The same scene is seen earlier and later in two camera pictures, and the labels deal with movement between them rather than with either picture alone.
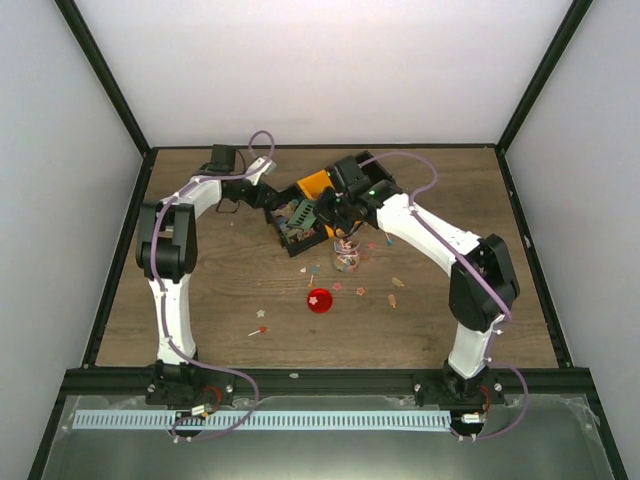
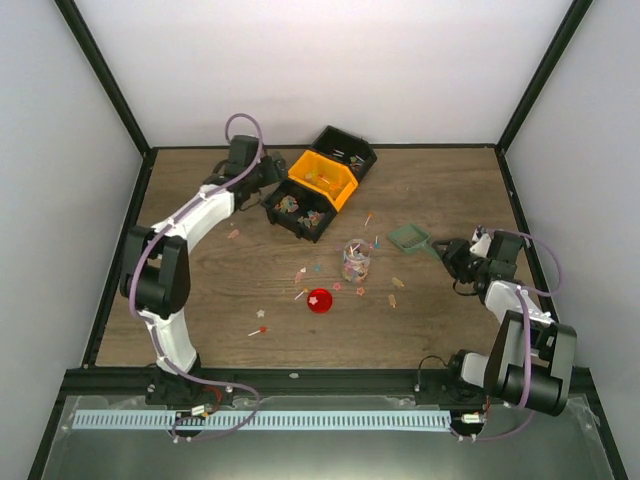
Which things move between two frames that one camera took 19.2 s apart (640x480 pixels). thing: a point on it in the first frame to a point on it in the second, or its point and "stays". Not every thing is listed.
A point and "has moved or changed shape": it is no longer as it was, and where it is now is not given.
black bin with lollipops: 371,167 to 346,147
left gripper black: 260,192 to 272,175
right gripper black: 321,209 to 450,257
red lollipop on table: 262,330 stays
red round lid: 323,303 stays
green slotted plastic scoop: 304,215 has moved or changed shape
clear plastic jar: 346,254 has moved or changed shape
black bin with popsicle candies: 293,238 has moved or changed shape
